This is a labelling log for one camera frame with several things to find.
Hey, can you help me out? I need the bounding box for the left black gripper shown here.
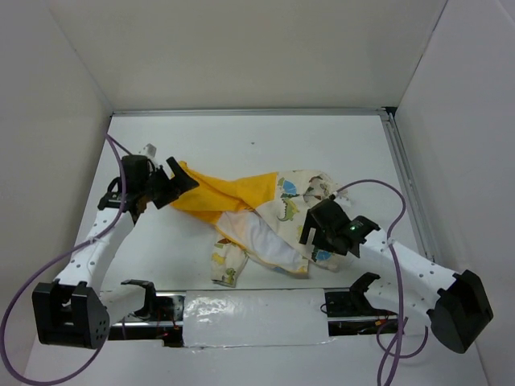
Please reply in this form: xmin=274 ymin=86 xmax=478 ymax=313
xmin=139 ymin=157 xmax=198 ymax=210

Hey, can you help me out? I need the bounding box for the yellow dinosaur print jacket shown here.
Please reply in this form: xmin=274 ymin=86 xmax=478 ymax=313
xmin=172 ymin=162 xmax=344 ymax=287

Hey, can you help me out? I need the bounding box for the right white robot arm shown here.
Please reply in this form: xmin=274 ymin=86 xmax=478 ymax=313
xmin=300 ymin=199 xmax=493 ymax=354

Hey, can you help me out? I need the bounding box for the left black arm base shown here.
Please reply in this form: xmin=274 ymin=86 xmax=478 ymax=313
xmin=101 ymin=279 xmax=185 ymax=347

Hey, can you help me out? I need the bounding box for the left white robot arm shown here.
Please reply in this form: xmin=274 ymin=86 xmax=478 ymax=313
xmin=31 ymin=154 xmax=199 ymax=349

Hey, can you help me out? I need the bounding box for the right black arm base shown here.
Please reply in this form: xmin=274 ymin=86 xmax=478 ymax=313
xmin=319 ymin=289 xmax=398 ymax=337

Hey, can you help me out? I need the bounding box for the white taped cover plate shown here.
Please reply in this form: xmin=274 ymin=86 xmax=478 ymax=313
xmin=183 ymin=289 xmax=330 ymax=347

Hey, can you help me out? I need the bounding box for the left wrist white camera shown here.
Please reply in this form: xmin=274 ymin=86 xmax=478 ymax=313
xmin=138 ymin=143 xmax=157 ymax=159

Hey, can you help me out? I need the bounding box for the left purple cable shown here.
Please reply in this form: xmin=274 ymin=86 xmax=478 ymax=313
xmin=0 ymin=130 xmax=140 ymax=383

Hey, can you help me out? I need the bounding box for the purple cable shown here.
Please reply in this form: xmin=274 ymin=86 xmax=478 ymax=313
xmin=329 ymin=179 xmax=430 ymax=386
xmin=0 ymin=130 xmax=140 ymax=383

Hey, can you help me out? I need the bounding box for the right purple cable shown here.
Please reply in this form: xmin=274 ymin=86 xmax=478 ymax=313
xmin=329 ymin=179 xmax=430 ymax=386

